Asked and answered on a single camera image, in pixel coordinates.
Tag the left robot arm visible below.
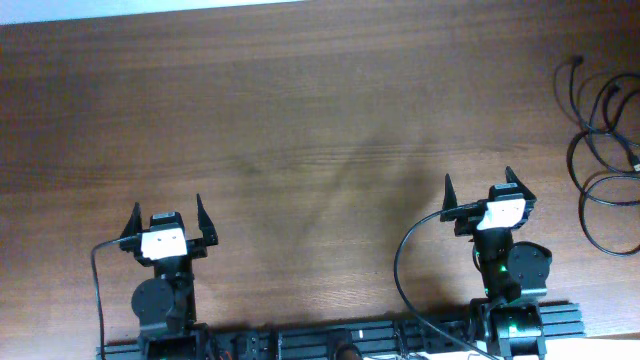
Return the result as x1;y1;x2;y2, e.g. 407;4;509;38
119;196;218;359

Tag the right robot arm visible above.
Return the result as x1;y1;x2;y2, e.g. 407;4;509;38
440;167;552;359

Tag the thin black USB cable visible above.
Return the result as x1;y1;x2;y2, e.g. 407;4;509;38
566;72;640;208

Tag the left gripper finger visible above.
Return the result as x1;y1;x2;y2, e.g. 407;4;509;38
196;194;219;246
120;202;143;239

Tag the left camera cable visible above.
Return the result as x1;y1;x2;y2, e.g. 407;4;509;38
90;236;144;360

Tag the thick black USB cable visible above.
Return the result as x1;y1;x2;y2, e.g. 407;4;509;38
552;54;640;258

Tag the camera cable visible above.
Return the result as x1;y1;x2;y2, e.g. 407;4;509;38
393;209;504;360
90;236;144;360

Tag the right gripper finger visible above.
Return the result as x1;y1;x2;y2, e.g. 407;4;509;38
442;173;458;210
505;166;536;203

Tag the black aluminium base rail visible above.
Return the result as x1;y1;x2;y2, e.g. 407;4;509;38
96;302;585;360

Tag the right camera cable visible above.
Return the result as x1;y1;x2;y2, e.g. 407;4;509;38
393;209;504;360

